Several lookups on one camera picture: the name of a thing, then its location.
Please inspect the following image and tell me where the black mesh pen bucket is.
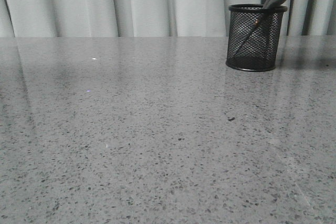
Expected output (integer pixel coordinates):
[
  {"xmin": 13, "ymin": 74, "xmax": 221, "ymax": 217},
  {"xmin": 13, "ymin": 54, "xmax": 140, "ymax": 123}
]
[{"xmin": 226, "ymin": 4, "xmax": 287, "ymax": 72}]

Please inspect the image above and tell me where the grey pleated curtain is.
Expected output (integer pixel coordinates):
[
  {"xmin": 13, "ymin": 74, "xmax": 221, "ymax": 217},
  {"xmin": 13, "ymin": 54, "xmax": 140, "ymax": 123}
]
[{"xmin": 0, "ymin": 0, "xmax": 336, "ymax": 38}]

